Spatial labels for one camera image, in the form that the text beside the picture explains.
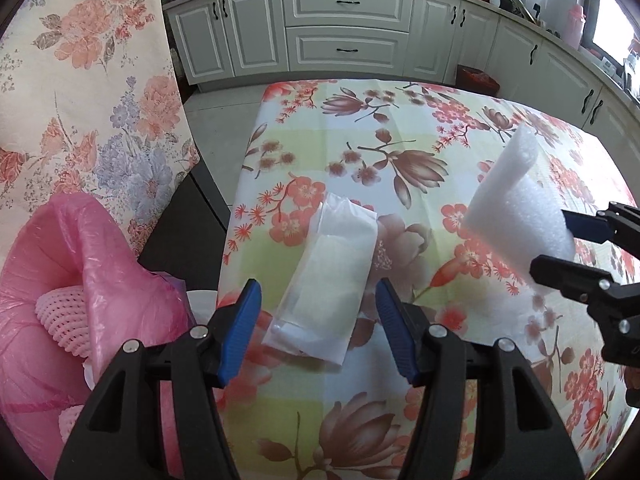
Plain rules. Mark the floral fabric cover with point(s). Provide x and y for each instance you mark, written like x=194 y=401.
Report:
x=90 y=103

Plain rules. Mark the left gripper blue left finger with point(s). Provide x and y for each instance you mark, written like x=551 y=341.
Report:
x=234 y=326

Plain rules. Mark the floral table cloth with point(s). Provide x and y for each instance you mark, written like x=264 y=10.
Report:
x=414 y=154

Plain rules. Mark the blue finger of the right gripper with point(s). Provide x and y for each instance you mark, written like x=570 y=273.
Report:
x=586 y=227
x=573 y=281

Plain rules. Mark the white foam sheet roll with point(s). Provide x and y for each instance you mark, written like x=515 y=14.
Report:
x=514 y=215

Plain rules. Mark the pink trash bag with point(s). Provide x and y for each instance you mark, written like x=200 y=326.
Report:
x=73 y=240

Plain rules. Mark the dark floor trash bin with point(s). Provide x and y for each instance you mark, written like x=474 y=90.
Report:
x=471 y=79

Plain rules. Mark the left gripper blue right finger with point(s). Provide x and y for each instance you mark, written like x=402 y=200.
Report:
x=396 y=329

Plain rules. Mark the pink thermos bottle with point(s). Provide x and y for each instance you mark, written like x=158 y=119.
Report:
x=574 y=26

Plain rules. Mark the pink foam fruit net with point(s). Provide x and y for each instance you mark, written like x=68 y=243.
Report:
x=63 y=314

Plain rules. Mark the clear plastic wrapper bag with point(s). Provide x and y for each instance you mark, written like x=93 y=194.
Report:
x=319 y=309

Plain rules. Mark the white kitchen cabinets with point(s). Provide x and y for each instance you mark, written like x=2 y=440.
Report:
x=224 y=42

